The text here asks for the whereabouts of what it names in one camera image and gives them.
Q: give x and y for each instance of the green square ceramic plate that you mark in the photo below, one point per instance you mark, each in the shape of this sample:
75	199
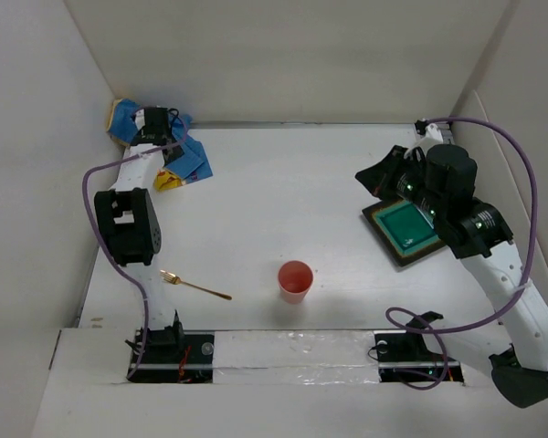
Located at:
406	234

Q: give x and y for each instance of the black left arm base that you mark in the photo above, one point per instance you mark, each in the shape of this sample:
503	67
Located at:
194	365

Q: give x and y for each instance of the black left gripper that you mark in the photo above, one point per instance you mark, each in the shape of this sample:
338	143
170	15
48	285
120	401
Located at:
169	137

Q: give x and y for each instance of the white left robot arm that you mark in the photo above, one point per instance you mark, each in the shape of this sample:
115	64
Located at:
132	235

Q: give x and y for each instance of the gold fork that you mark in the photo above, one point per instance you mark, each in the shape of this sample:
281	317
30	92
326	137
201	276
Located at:
173	279

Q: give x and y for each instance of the pink plastic cup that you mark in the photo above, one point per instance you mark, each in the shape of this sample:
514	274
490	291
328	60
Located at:
295	279

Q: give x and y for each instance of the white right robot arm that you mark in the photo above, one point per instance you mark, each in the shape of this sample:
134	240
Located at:
441	184

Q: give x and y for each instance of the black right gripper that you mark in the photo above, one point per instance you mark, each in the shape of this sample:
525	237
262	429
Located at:
378	177

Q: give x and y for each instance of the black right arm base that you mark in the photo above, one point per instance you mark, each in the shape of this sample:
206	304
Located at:
403	357

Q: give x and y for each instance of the blue Pikachu placemat cloth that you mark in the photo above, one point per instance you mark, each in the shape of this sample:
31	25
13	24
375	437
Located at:
190	167

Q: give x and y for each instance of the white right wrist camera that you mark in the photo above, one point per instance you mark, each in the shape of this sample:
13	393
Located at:
428	135

